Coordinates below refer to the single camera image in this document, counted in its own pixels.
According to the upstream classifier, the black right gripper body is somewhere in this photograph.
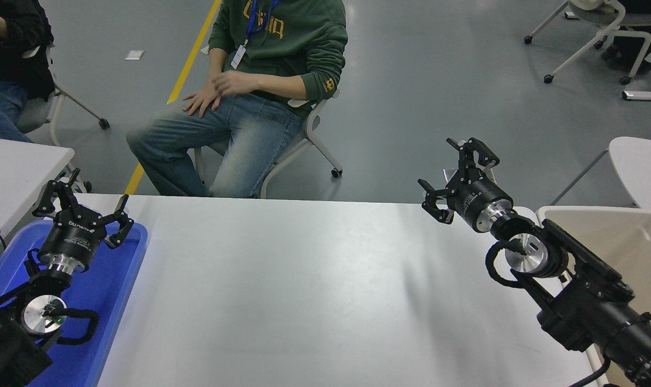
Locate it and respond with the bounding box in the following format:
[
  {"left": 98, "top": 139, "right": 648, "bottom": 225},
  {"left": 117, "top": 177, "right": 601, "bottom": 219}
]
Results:
[{"left": 446, "top": 176, "right": 514, "bottom": 233}]

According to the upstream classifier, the large pale bin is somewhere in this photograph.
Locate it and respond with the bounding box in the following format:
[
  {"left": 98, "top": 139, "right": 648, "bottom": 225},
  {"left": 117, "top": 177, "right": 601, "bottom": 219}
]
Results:
[{"left": 536, "top": 206, "right": 651, "bottom": 387}]

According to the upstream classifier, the blue plastic tray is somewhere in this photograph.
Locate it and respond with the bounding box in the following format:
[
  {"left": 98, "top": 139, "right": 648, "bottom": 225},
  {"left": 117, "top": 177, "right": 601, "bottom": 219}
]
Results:
[{"left": 0, "top": 219, "right": 149, "bottom": 387}]

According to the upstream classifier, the person's right hand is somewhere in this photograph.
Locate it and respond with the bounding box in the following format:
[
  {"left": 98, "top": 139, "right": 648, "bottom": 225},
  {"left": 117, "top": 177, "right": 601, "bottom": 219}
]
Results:
[{"left": 183, "top": 85, "right": 223, "bottom": 119}]

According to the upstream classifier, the white wheeled chair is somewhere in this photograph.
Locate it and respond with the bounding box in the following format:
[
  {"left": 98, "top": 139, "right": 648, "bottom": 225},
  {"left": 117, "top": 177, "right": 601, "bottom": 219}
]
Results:
[
  {"left": 17, "top": 42, "right": 110, "bottom": 148},
  {"left": 194, "top": 89, "right": 343, "bottom": 199},
  {"left": 523, "top": 0, "right": 651, "bottom": 85}
]

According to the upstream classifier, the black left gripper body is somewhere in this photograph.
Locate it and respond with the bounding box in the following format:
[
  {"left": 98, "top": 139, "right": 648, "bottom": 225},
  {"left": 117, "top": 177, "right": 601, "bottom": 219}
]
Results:
[{"left": 38, "top": 207, "right": 107, "bottom": 267}]

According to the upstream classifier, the person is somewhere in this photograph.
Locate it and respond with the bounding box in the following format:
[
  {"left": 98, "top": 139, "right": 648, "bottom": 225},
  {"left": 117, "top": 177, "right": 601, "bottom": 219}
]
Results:
[
  {"left": 127, "top": 0, "right": 349, "bottom": 198},
  {"left": 0, "top": 0, "right": 56, "bottom": 145},
  {"left": 599, "top": 0, "right": 651, "bottom": 76}
]

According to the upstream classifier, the person's left hand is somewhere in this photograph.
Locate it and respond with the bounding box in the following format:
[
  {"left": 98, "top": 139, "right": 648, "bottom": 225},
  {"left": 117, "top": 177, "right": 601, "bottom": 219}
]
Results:
[{"left": 212, "top": 71, "right": 259, "bottom": 97}]

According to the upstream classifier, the white side table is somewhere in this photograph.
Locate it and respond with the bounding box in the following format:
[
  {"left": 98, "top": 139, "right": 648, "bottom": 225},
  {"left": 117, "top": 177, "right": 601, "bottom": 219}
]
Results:
[{"left": 0, "top": 136, "right": 75, "bottom": 253}]

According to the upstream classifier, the white rounded table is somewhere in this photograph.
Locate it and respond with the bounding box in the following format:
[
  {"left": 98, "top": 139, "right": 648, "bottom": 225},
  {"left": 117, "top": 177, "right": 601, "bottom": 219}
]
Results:
[{"left": 551, "top": 136, "right": 651, "bottom": 221}]

